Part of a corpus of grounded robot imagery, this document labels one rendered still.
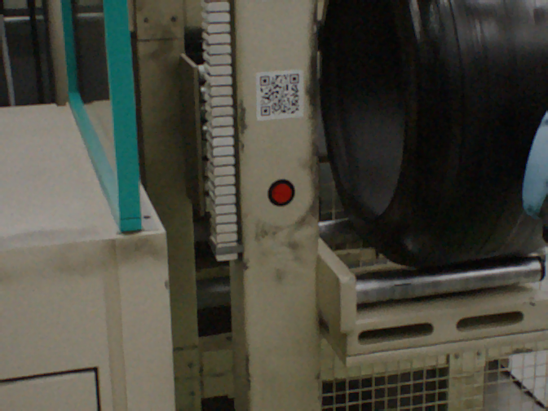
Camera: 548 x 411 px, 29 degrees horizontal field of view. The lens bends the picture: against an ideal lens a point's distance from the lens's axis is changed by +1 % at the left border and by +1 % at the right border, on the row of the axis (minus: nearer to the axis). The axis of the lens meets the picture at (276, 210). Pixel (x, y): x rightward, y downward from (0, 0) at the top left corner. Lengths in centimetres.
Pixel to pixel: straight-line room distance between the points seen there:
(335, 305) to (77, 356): 81
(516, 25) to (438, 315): 49
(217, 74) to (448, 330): 56
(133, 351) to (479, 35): 80
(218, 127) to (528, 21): 49
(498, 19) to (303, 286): 54
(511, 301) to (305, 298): 34
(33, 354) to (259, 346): 89
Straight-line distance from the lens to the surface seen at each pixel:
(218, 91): 165
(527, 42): 159
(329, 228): 198
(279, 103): 167
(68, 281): 92
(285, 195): 170
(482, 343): 182
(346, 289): 167
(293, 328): 180
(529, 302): 183
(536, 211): 99
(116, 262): 93
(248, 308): 176
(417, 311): 176
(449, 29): 156
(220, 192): 169
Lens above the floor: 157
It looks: 18 degrees down
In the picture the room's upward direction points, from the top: 1 degrees counter-clockwise
